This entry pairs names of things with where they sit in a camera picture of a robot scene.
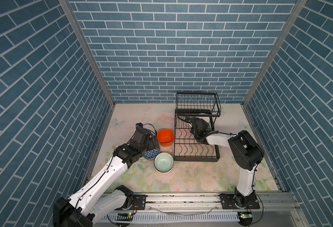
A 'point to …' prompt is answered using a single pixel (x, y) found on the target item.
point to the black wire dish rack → (204, 105)
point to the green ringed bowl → (163, 162)
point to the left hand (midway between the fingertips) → (154, 141)
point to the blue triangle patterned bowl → (151, 154)
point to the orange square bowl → (165, 137)
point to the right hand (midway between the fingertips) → (201, 123)
